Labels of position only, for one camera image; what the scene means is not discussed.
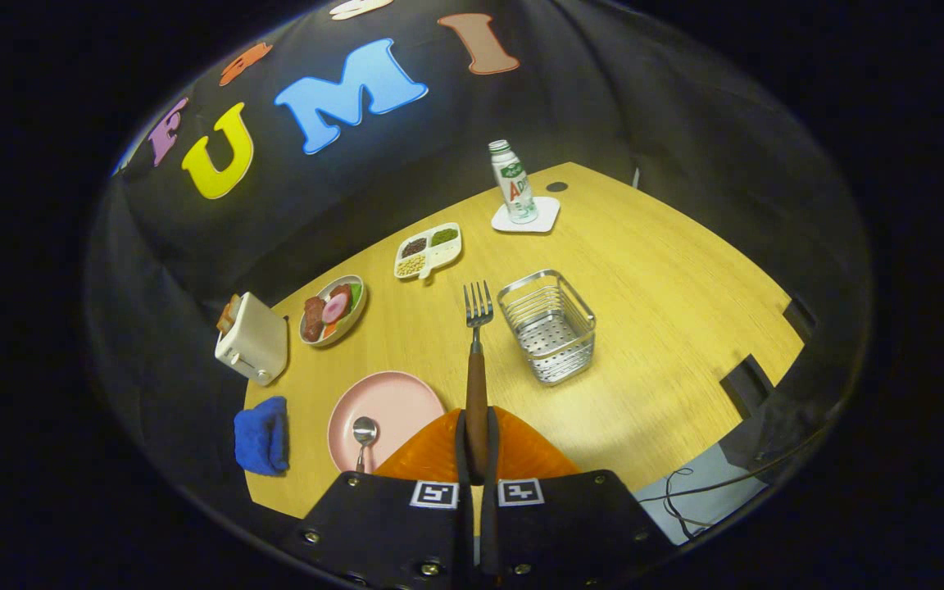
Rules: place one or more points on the blue folded towel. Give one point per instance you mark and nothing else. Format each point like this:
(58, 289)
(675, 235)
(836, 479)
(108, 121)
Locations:
(260, 438)

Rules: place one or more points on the white drink bottle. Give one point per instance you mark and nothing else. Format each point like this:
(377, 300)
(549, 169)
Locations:
(515, 184)

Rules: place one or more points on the green lettuce leaf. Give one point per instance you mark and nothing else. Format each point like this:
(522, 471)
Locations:
(356, 297)

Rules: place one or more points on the black table bracket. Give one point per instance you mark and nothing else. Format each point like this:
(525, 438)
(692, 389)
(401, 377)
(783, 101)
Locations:
(749, 385)
(800, 318)

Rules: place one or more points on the grey plate of food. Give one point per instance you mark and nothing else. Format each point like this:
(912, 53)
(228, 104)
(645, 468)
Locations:
(357, 315)

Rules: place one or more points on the white square coaster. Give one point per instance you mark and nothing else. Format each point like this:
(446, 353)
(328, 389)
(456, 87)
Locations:
(547, 217)

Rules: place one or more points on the toast slices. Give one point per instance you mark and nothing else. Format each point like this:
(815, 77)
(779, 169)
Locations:
(229, 314)

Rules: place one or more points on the pink ham slice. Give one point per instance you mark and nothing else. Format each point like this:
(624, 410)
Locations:
(335, 308)

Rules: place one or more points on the white divided bean dish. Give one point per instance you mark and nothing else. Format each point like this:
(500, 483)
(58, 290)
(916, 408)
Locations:
(427, 250)

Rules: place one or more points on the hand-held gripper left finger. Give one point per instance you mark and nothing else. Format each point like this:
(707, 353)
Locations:
(461, 455)

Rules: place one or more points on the brown meat piece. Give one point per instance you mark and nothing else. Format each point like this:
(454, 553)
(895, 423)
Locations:
(313, 319)

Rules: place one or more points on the orange carrot piece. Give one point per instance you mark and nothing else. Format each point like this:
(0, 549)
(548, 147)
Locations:
(330, 329)

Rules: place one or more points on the white toaster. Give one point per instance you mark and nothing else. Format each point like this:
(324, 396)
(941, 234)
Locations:
(259, 340)

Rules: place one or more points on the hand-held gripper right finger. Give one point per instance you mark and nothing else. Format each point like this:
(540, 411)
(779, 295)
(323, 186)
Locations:
(492, 459)

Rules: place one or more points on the pink round plate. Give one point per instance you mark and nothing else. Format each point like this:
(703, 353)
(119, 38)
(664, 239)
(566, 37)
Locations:
(398, 401)

